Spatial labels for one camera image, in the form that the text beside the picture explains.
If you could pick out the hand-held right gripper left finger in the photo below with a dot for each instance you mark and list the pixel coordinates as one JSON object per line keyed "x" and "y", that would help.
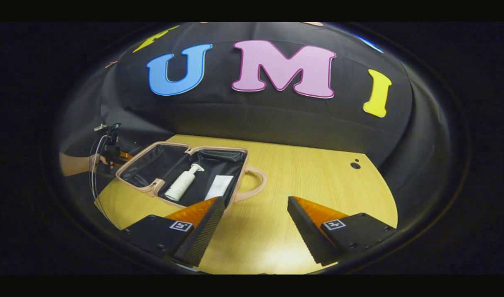
{"x": 204, "y": 233}

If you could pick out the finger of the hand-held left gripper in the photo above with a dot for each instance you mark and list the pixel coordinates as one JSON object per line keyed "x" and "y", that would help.
{"x": 126, "y": 156}

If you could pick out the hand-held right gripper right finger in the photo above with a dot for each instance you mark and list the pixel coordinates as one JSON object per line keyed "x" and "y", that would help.
{"x": 307, "y": 233}

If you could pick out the pink suitcase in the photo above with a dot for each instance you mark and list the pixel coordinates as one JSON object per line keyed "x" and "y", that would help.
{"x": 153, "y": 165}

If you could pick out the white squeeze tube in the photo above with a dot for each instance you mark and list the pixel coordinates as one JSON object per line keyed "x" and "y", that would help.
{"x": 219, "y": 187}

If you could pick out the white pump bottle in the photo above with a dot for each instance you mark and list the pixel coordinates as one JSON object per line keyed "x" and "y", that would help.
{"x": 181, "y": 185}

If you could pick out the black backdrop cloth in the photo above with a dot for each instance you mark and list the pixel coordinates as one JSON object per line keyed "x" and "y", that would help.
{"x": 276, "y": 115}

